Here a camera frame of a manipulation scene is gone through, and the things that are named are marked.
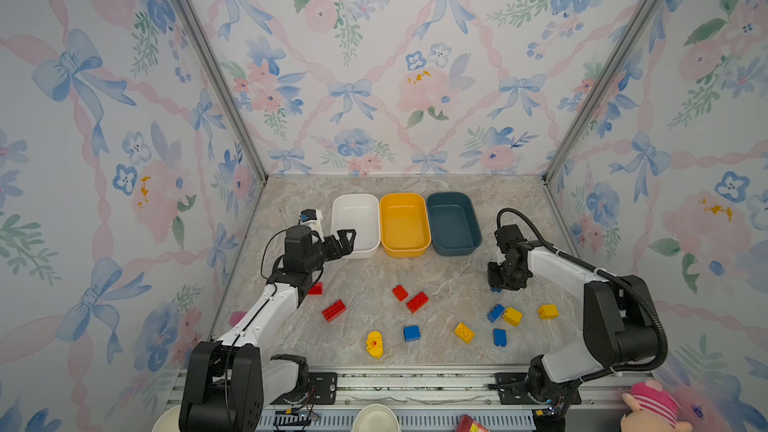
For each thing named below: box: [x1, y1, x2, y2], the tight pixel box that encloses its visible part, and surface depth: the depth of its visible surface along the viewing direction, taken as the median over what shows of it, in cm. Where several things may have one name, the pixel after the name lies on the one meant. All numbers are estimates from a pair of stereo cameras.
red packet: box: [456, 414, 490, 432], surface depth 68 cm
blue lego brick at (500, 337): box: [493, 328, 507, 347], surface depth 84 cm
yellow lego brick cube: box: [503, 307, 523, 327], surface depth 85 cm
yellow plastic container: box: [380, 193, 432, 259], surface depth 108 cm
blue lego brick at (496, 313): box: [487, 304, 505, 323], surface depth 87 cm
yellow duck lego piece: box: [366, 330, 384, 359], surface depth 80 cm
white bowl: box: [352, 404, 401, 432], surface depth 70 cm
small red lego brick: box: [392, 285, 409, 302], surface depth 92 cm
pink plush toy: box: [620, 379, 694, 432], surface depth 68 cm
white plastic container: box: [331, 193, 380, 259], surface depth 106 cm
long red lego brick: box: [322, 299, 347, 323], surface depth 87 cm
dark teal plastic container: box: [426, 192, 482, 257], surface depth 109 cm
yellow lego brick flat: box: [454, 322, 476, 344], surface depth 84 cm
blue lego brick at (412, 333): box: [403, 325, 422, 342], surface depth 85 cm
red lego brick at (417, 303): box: [406, 291, 429, 314], surface depth 89 cm
